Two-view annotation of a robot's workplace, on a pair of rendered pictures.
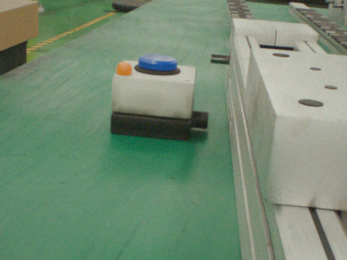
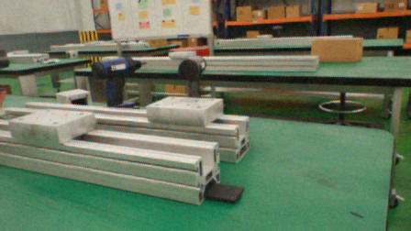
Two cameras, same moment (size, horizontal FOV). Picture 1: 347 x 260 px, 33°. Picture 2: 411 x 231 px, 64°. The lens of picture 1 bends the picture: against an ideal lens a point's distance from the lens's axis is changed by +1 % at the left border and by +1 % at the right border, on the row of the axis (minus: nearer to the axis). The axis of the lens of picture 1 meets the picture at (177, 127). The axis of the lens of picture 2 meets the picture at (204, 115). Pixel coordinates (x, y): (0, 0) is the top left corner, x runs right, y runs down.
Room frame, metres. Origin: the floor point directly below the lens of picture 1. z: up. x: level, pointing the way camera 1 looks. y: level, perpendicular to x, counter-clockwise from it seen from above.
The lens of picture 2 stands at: (-0.33, 0.43, 1.09)
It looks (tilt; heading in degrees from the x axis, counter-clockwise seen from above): 16 degrees down; 295
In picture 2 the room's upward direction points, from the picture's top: 4 degrees counter-clockwise
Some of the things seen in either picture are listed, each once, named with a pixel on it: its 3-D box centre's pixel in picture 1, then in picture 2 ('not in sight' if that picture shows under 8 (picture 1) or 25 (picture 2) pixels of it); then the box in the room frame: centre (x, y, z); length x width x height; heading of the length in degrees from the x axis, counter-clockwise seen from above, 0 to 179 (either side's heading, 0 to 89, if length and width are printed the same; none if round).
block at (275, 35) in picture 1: (258, 61); not in sight; (0.75, -0.10, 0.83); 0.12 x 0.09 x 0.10; 88
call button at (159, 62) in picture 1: (157, 66); not in sight; (0.59, 0.03, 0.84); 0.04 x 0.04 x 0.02
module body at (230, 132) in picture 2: not in sight; (111, 126); (0.30, -0.29, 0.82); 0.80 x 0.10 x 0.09; 178
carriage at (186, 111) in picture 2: not in sight; (185, 115); (0.05, -0.28, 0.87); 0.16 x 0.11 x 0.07; 178
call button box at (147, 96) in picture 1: (163, 98); not in sight; (0.59, 0.02, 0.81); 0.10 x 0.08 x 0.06; 88
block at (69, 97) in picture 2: not in sight; (72, 105); (0.63, -0.46, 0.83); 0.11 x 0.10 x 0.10; 67
